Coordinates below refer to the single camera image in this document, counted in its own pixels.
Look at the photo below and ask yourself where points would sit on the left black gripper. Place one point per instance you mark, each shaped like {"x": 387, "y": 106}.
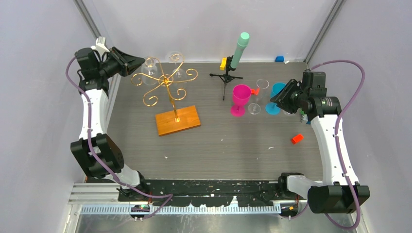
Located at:
{"x": 133, "y": 62}

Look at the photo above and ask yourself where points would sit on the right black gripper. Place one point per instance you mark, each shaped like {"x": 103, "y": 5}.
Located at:
{"x": 282, "y": 98}

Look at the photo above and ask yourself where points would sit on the blue plastic wine glass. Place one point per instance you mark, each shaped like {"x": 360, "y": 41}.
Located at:
{"x": 271, "y": 107}

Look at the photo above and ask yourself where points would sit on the pink plastic wine glass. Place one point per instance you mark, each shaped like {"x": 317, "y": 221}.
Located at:
{"x": 241, "y": 95}

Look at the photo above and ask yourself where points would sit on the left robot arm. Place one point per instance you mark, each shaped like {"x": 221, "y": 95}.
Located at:
{"x": 96, "y": 153}

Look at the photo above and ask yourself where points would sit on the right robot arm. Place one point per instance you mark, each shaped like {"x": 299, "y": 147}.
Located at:
{"x": 274, "y": 133}

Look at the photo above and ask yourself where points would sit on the orange wooden rack base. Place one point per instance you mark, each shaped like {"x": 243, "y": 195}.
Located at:
{"x": 176, "y": 121}

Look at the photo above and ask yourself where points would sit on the stacked lego brick block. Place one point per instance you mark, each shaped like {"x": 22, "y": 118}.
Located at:
{"x": 304, "y": 118}

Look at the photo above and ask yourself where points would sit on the orange flat block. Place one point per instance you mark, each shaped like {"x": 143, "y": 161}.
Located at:
{"x": 255, "y": 92}

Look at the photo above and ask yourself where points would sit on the blue small block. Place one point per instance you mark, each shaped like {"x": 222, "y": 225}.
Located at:
{"x": 280, "y": 59}

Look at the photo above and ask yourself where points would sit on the red small block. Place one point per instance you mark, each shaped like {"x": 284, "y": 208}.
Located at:
{"x": 296, "y": 139}

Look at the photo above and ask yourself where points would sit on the yellow small block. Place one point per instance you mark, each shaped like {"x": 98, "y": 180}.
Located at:
{"x": 223, "y": 64}

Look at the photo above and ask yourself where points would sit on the mint green microphone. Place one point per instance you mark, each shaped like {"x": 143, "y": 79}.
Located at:
{"x": 242, "y": 43}

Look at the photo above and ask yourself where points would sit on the gold wire glass rack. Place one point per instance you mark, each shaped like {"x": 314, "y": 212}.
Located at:
{"x": 165, "y": 80}

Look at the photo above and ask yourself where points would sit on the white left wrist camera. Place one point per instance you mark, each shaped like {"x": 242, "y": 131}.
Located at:
{"x": 100, "y": 45}

